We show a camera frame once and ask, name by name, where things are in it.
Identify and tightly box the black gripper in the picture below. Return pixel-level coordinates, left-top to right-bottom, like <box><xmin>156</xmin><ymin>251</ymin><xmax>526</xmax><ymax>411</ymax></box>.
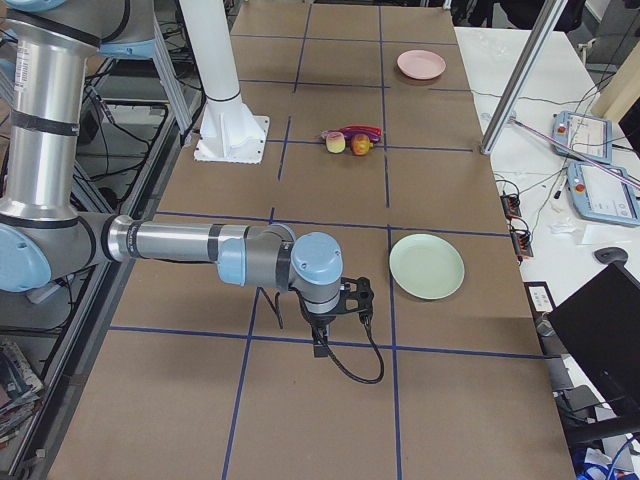
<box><xmin>304</xmin><ymin>277</ymin><xmax>375</xmax><ymax>358</ymax></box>

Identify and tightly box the yellow pink peach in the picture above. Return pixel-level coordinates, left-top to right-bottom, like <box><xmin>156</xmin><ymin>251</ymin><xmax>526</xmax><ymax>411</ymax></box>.
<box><xmin>324</xmin><ymin>132</ymin><xmax>346</xmax><ymax>154</ymax></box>

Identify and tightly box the red yellow pomegranate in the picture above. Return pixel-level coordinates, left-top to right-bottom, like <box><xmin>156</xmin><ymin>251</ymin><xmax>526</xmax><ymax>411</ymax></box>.
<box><xmin>350</xmin><ymin>133</ymin><xmax>374</xmax><ymax>157</ymax></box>

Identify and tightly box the red chili pepper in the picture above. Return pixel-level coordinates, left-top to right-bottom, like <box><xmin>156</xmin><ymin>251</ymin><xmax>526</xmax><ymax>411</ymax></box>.
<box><xmin>339</xmin><ymin>125</ymin><xmax>382</xmax><ymax>142</ymax></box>

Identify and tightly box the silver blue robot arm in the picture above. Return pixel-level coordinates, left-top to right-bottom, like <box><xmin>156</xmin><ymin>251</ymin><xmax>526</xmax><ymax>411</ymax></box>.
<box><xmin>1</xmin><ymin>1</ymin><xmax>374</xmax><ymax>357</ymax></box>

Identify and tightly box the green plate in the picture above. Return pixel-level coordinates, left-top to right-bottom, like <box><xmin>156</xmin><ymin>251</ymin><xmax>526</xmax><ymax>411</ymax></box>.
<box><xmin>389</xmin><ymin>234</ymin><xmax>465</xmax><ymax>300</ymax></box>

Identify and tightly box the orange black connector board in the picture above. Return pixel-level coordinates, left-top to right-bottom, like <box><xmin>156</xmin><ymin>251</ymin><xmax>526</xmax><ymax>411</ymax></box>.
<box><xmin>509</xmin><ymin>227</ymin><xmax>534</xmax><ymax>262</ymax></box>

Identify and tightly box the black monitor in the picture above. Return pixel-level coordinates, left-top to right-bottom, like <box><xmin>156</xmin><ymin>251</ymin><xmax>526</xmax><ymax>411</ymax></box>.
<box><xmin>548</xmin><ymin>262</ymin><xmax>639</xmax><ymax>415</ymax></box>

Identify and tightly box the white power strip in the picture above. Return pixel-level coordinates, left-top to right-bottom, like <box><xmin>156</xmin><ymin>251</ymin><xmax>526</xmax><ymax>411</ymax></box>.
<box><xmin>26</xmin><ymin>279</ymin><xmax>67</xmax><ymax>305</ymax></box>

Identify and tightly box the pink plate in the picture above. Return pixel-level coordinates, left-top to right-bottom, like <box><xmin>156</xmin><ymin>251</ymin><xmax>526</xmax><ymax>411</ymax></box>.
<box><xmin>396</xmin><ymin>50</ymin><xmax>446</xmax><ymax>80</ymax></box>

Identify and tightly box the black computer mouse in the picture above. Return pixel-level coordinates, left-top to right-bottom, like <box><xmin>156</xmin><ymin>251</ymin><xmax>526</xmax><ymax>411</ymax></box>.
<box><xmin>593</xmin><ymin>246</ymin><xmax>628</xmax><ymax>265</ymax></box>

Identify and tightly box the lower teach pendant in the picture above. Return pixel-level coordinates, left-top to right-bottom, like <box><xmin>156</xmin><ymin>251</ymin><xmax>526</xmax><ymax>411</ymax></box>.
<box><xmin>567</xmin><ymin>160</ymin><xmax>639</xmax><ymax>227</ymax></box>

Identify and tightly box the teach pendant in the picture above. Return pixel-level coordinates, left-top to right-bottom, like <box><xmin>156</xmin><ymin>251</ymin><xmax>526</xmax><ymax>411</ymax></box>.
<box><xmin>551</xmin><ymin>111</ymin><xmax>613</xmax><ymax>165</ymax></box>
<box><xmin>567</xmin><ymin>160</ymin><xmax>639</xmax><ymax>227</ymax></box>

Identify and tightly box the upper teach pendant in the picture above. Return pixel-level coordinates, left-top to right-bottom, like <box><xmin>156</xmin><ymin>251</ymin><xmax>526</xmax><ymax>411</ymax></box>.
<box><xmin>551</xmin><ymin>111</ymin><xmax>613</xmax><ymax>165</ymax></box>

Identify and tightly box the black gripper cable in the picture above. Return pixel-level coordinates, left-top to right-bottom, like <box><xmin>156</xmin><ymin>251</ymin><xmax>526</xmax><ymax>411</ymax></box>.
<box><xmin>258</xmin><ymin>287</ymin><xmax>386</xmax><ymax>385</ymax></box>

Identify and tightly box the white camera pole base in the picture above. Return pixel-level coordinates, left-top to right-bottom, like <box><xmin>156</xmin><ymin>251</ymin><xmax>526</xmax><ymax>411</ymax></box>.
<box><xmin>180</xmin><ymin>0</ymin><xmax>270</xmax><ymax>164</ymax></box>

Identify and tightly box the aluminium frame post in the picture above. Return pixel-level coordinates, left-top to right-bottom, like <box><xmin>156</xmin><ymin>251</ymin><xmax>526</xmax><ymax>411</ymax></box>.
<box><xmin>480</xmin><ymin>0</ymin><xmax>567</xmax><ymax>155</ymax></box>

